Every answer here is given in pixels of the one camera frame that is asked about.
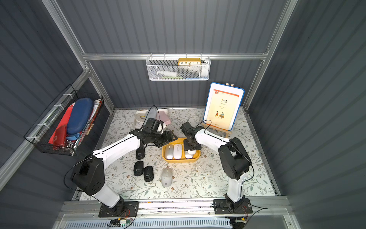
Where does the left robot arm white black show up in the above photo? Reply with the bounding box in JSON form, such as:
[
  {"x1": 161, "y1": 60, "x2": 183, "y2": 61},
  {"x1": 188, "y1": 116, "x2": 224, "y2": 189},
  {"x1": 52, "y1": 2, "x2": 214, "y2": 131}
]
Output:
[{"x1": 71, "y1": 130, "x2": 178, "y2": 208}]

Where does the grey white mouse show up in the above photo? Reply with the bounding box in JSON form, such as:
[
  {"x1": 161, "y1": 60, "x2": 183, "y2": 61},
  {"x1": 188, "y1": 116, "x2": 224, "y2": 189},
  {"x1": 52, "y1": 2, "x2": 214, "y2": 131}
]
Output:
[{"x1": 161, "y1": 168, "x2": 173, "y2": 188}]

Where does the black mouse with logo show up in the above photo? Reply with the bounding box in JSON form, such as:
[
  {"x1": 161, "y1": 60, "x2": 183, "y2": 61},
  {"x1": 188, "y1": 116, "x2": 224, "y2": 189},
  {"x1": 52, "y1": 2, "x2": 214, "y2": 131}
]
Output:
[{"x1": 144, "y1": 166, "x2": 154, "y2": 182}]

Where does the grey pencil case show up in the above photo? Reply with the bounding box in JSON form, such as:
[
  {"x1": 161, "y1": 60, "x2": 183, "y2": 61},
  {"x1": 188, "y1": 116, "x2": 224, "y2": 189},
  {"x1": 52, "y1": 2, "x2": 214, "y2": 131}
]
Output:
[{"x1": 145, "y1": 107, "x2": 158, "y2": 120}]

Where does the yellow plastic storage box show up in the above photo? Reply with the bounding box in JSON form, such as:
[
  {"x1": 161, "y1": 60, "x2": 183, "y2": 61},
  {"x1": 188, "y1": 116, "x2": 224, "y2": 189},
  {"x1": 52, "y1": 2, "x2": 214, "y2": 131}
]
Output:
[{"x1": 162, "y1": 137, "x2": 201, "y2": 163}]

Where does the blue pencil case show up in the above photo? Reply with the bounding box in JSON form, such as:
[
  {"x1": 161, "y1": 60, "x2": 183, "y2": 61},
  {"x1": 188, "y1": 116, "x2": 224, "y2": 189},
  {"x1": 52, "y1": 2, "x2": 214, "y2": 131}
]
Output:
[{"x1": 67, "y1": 97, "x2": 94, "y2": 135}]

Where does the yellow clock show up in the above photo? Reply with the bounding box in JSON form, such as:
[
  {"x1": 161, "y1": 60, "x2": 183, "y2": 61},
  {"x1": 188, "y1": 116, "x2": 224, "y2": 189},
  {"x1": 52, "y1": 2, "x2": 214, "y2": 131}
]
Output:
[{"x1": 178, "y1": 57, "x2": 202, "y2": 66}]

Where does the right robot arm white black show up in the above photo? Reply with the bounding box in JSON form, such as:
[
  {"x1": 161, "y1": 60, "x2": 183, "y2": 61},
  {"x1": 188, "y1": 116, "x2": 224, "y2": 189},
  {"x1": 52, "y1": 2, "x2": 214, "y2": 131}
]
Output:
[{"x1": 183, "y1": 127, "x2": 252, "y2": 203}]

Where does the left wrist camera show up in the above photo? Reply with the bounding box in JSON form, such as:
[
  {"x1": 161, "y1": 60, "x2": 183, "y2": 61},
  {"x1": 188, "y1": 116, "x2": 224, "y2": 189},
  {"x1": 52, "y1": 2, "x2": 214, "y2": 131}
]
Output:
[{"x1": 142, "y1": 118, "x2": 164, "y2": 134}]

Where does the black mouse upper left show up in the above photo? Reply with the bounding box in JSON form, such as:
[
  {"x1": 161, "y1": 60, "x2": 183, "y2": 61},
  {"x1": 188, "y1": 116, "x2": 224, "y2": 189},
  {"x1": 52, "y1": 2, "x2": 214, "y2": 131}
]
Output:
[{"x1": 135, "y1": 147, "x2": 145, "y2": 160}]

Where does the white wire wall basket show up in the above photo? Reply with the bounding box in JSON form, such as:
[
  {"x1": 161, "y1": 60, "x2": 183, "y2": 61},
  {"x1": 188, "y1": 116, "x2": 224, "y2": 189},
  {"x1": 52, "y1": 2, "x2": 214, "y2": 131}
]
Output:
[{"x1": 146, "y1": 56, "x2": 211, "y2": 81}]

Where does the red folder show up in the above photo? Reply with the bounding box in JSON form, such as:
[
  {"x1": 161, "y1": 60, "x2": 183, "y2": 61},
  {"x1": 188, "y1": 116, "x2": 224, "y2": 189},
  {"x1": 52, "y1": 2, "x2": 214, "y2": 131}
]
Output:
[{"x1": 48, "y1": 104, "x2": 73, "y2": 147}]

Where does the pink box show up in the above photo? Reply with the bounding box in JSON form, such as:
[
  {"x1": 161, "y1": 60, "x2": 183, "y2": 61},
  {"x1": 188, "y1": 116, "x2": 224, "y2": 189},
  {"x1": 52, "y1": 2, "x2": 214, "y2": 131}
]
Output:
[{"x1": 157, "y1": 111, "x2": 171, "y2": 128}]

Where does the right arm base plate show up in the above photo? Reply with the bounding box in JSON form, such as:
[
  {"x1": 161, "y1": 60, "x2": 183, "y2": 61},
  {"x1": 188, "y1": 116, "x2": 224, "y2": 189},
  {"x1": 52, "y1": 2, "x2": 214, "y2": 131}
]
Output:
[{"x1": 211, "y1": 198, "x2": 253, "y2": 215}]

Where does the white tray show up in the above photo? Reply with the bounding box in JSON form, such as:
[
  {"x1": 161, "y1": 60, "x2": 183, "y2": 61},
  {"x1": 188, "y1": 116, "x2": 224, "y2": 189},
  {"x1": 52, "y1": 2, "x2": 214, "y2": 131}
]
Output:
[{"x1": 134, "y1": 107, "x2": 171, "y2": 130}]

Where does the white tape roll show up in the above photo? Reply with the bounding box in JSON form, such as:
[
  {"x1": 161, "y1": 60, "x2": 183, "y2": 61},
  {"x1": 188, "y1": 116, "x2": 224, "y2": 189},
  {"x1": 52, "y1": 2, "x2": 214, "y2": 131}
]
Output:
[{"x1": 134, "y1": 112, "x2": 146, "y2": 129}]

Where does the silver mouse row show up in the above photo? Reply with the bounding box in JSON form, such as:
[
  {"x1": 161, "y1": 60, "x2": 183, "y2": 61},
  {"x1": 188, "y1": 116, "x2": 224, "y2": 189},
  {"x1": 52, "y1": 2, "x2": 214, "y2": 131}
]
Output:
[{"x1": 165, "y1": 145, "x2": 174, "y2": 160}]

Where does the black mouse lower left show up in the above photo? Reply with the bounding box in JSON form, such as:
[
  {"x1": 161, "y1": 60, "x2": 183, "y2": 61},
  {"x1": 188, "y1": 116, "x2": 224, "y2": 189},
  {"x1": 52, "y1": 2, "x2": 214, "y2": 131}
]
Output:
[{"x1": 133, "y1": 160, "x2": 144, "y2": 177}]

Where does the black wire side basket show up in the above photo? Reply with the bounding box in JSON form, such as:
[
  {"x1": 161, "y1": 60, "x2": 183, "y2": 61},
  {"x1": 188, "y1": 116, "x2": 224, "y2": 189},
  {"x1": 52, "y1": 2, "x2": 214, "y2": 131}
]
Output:
[{"x1": 24, "y1": 87, "x2": 104, "y2": 156}]

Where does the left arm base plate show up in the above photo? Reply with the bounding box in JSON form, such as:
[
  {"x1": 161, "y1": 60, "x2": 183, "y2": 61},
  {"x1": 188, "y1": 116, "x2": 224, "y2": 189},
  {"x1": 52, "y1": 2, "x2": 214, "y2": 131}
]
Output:
[{"x1": 98, "y1": 201, "x2": 140, "y2": 218}]

